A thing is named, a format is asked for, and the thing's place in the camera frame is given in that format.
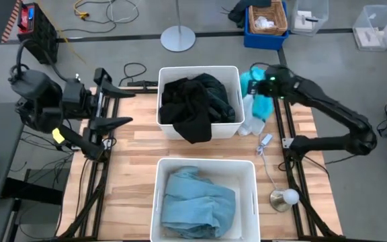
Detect white lamp cable with switch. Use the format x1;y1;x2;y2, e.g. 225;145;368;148
255;133;279;192

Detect brown wicker basket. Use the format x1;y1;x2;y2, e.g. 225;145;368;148
248;0;288;36

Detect round metal stand base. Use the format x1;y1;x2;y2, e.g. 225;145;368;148
160;0;197;53

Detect dark green garment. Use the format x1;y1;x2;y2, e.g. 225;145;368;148
193;73;237;124

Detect light blue cloth garment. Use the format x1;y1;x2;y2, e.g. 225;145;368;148
161;166;237;239

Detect black box with red panel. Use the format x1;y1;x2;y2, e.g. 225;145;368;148
17;2;60;65

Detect dark garment beside crate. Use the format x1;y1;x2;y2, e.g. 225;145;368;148
227;0;272;28

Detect tangled thin floor cables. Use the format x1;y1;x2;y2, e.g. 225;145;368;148
60;0;140;34

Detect white woven plastic basket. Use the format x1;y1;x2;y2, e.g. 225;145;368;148
156;65;246;141
149;157;261;242

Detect black garment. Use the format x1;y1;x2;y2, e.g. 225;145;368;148
159;79;214;145

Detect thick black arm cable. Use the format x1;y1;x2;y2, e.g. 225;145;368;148
10;38;67;83

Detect teal fuzzy garment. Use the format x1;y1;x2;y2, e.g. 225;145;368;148
239;66;275;122

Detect brass lamp with white globe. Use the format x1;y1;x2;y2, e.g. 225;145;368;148
269;188;300;213

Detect black looped cable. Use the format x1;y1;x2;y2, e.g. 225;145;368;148
118;62;148;87

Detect yellow tag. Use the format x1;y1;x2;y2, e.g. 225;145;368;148
51;127;66;145

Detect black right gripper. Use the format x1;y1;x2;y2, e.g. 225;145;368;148
247;65;296;101

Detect white plastic bag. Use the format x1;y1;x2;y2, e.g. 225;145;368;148
236;93;266;137

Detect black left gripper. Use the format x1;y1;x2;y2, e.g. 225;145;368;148
61;68;136;135

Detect white crumpled cloth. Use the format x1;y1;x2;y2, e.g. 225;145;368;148
253;15;277;30

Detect blue plastic crate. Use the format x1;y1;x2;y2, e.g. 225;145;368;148
243;1;290;51

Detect clear plastic storage bin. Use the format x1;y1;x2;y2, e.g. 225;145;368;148
290;0;330;37
352;5;387;52

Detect black aluminium frame rails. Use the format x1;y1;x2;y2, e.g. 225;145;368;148
57;80;159;240
272;97;343;240

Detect yellow cable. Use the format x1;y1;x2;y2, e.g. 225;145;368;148
73;0;91;19

